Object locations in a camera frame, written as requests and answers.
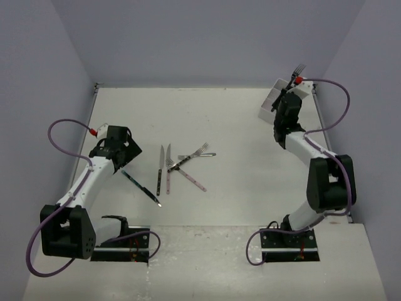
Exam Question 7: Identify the green handled fork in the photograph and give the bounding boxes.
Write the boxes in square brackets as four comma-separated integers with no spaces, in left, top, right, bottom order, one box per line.
[271,63,306,112]

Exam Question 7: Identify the black handled knife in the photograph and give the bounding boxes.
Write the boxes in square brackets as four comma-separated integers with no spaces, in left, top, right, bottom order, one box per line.
[156,145,165,196]

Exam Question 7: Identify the pink handled knife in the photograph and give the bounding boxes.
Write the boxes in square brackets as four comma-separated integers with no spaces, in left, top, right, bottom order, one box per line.
[165,143,172,196]

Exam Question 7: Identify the green handled knife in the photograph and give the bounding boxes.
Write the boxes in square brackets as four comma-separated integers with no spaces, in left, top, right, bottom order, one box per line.
[121,170,162,208]

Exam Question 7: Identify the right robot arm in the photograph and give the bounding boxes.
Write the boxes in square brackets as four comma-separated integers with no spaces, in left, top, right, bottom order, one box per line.
[273,93,356,246]

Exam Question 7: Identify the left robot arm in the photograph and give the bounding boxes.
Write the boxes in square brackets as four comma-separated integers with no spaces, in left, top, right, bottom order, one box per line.
[39,125,142,259]

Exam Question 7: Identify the white divided utensil container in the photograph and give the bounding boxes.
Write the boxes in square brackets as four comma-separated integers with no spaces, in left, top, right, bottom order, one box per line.
[258,78,288,125]

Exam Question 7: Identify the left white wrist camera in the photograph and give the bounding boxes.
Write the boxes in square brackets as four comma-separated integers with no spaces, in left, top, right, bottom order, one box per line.
[96,123,108,139]

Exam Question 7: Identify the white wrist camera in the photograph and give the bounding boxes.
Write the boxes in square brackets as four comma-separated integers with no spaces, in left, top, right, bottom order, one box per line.
[96,123,108,139]
[288,81,313,100]

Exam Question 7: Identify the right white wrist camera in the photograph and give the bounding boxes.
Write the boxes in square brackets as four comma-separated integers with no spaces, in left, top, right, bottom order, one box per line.
[288,81,313,100]

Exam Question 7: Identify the pink handled fork upper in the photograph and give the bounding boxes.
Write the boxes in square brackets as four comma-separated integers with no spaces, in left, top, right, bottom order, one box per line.
[177,152,217,160]

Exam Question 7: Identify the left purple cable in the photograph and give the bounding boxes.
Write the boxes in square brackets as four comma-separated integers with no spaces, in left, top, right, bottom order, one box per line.
[25,119,161,277]

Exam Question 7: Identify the purple cable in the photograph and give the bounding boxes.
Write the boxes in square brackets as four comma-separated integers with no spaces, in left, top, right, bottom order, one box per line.
[25,119,161,277]
[245,76,353,266]

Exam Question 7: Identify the black handled fork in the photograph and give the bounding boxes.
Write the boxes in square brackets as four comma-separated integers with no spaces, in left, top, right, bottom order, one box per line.
[167,142,209,173]

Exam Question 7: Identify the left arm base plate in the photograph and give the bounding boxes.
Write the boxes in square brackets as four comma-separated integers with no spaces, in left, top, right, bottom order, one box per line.
[90,233,150,263]

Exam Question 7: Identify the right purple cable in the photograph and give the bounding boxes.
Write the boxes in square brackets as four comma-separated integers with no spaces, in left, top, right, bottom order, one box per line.
[245,76,353,266]

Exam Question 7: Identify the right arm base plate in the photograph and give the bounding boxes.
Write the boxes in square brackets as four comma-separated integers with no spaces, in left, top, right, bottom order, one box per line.
[260,230,320,263]

